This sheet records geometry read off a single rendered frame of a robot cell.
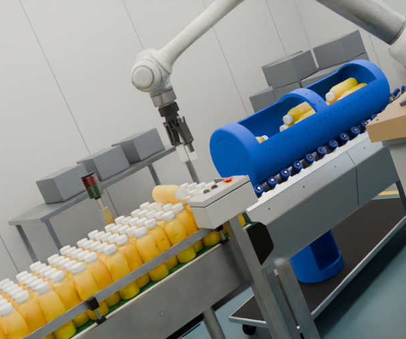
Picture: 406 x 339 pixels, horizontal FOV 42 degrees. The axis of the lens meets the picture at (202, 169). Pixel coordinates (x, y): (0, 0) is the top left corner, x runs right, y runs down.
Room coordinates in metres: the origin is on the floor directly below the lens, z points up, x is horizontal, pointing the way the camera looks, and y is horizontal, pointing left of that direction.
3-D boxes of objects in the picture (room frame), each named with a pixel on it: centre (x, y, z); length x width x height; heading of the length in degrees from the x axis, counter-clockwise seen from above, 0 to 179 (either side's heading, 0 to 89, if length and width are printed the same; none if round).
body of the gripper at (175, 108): (2.00, 0.03, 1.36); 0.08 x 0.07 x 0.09; 29
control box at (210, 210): (1.73, -0.02, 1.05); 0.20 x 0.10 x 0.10; 119
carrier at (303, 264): (2.88, -0.40, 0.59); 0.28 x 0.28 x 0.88
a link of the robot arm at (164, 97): (2.00, 0.03, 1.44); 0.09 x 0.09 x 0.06
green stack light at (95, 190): (2.21, 0.45, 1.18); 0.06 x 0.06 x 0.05
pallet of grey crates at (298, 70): (6.11, -1.51, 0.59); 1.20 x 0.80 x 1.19; 39
